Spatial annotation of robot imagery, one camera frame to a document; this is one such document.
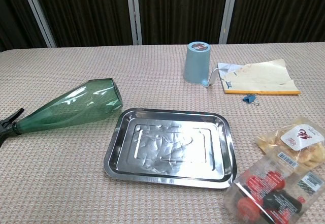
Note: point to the light blue plastic cup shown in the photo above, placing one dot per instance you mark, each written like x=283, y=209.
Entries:
x=196, y=64

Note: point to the grey metal partition post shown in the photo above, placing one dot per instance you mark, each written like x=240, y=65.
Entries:
x=38, y=13
x=229, y=12
x=134, y=12

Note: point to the stainless steel rectangular tray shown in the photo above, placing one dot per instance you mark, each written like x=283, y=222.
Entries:
x=142, y=168

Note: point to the bag of yellow snacks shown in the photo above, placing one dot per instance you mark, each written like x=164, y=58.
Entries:
x=297, y=140

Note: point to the worn yellow-edged notebook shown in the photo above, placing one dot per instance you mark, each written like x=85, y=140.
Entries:
x=266, y=79

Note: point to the green plastic spray bottle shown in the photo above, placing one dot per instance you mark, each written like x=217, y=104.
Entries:
x=76, y=107

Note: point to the blue binder clip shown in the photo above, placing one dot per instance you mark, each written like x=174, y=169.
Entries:
x=249, y=99

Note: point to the clear package with red-black item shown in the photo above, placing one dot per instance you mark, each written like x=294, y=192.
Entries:
x=274, y=196

